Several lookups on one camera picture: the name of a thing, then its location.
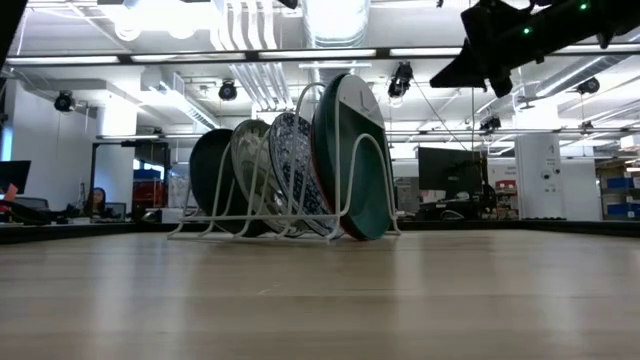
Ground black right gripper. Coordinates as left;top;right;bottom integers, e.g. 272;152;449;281
429;0;609;99

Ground blue patterned plate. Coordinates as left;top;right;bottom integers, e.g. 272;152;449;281
268;111;345;239

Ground person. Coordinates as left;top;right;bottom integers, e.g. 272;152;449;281
83;187;109;220

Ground blue storage bins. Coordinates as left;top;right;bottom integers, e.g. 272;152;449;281
604;175;640;220

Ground black metal stand frame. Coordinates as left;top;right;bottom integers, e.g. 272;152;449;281
89;139;171;221

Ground green floral plate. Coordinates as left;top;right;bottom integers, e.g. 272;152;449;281
230;118;307;239

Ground large plain green plate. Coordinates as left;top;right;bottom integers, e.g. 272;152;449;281
312;73;397;242

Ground white square pillar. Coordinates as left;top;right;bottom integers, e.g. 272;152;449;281
514;132;565;221

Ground plain dark plate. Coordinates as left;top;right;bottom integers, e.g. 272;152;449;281
188;128;271;238

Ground black overhead light beam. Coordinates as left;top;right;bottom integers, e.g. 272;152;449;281
0;47;640;65

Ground red cabinet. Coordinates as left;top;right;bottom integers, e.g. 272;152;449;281
132;169;166;211

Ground black aluminium table frame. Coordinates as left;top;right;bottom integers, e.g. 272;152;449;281
0;219;640;246

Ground black computer monitor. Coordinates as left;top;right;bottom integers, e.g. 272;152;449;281
417;146;490;202
0;159;32;196

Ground white wire dish rack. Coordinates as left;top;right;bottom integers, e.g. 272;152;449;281
167;73;402;245

